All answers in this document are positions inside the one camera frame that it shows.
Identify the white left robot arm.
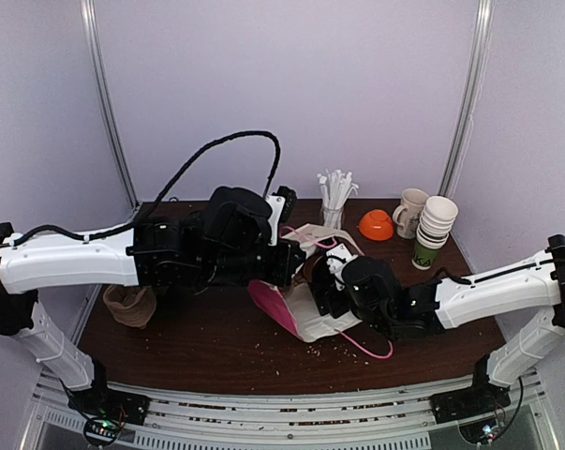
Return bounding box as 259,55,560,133
0,187,305,426

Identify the beige ceramic mug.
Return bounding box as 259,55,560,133
392,187,429,240

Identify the aluminium frame post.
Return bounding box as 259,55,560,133
439,0,494,198
80,0,139,210

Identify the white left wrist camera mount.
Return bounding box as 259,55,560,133
265,186,297,247

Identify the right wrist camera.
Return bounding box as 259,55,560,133
324,244,358,291

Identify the right aluminium frame post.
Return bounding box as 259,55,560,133
439,0,494,198

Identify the glass jar of straws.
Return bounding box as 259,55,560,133
317,169,359,230

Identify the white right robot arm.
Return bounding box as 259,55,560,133
307,234,565,423

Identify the left aluminium frame post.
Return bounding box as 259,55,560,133
80,0,139,210

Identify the stack of paper cups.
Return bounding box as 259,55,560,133
411,196,459,270

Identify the single brown paper cup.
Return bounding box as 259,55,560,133
301,253,331,283

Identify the stack of cardboard cup carriers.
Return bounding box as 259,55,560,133
102,285,157,329

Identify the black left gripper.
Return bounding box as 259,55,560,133
199,237,307,289

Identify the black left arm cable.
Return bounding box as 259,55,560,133
0,130,282,249

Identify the orange bowl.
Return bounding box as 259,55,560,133
358,209,394,242

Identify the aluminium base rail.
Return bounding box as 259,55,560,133
19,369,559,450

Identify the pink and white paper bag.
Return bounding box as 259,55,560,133
247,222,394,361

